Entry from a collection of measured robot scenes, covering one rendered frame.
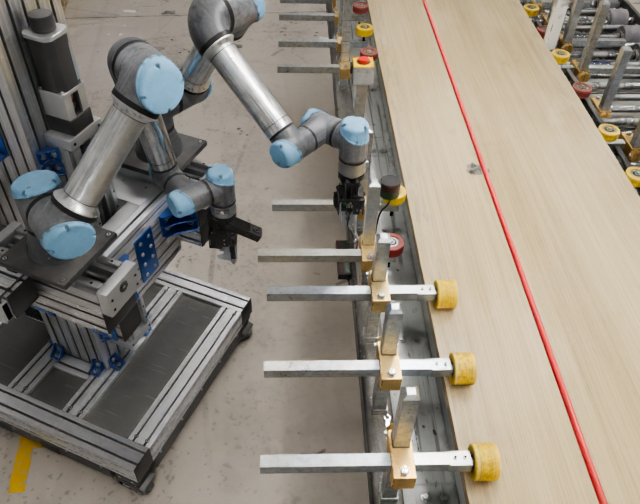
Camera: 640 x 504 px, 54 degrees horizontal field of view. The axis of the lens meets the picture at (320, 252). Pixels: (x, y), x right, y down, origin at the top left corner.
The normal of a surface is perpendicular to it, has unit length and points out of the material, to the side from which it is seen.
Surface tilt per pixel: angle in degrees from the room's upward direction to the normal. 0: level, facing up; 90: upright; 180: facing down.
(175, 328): 0
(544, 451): 0
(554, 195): 0
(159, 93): 85
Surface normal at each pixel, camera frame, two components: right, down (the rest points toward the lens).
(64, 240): 0.54, 0.66
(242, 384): 0.03, -0.72
